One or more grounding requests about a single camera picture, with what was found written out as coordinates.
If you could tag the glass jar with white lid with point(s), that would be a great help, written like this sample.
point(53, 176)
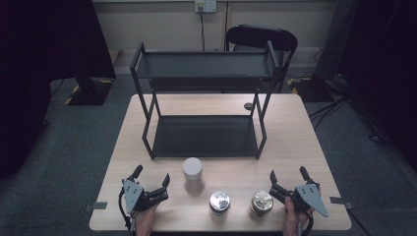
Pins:
point(192, 167)

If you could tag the small dark round disc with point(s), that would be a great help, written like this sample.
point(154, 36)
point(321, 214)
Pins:
point(248, 106)

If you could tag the black curtain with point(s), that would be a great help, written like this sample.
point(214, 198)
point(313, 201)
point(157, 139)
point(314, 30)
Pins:
point(39, 65)

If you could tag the black stand base yellow tape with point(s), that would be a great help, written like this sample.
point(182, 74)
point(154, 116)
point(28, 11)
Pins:
point(93, 93)
point(311, 90)

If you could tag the black metal two-tier rack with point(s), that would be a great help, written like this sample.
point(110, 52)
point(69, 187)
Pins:
point(203, 137)

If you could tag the person's left hand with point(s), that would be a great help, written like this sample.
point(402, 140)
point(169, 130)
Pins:
point(144, 223)

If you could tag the grey table edge bracket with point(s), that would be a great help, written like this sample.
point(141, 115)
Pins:
point(98, 206)
point(339, 200)

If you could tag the black chair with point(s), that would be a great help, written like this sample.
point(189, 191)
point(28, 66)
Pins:
point(262, 36)

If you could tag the person's right hand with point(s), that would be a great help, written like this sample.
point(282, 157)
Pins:
point(291, 219)

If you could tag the grey upright panel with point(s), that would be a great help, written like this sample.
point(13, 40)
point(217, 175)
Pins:
point(336, 39)

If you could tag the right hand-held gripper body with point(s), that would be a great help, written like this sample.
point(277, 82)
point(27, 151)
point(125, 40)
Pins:
point(309, 196)

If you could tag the white wall socket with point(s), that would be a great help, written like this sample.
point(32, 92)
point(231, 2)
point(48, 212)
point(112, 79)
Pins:
point(206, 5)

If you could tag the dark curtain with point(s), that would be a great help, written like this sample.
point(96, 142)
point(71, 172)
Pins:
point(387, 65)

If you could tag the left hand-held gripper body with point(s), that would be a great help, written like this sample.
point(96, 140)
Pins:
point(133, 195)

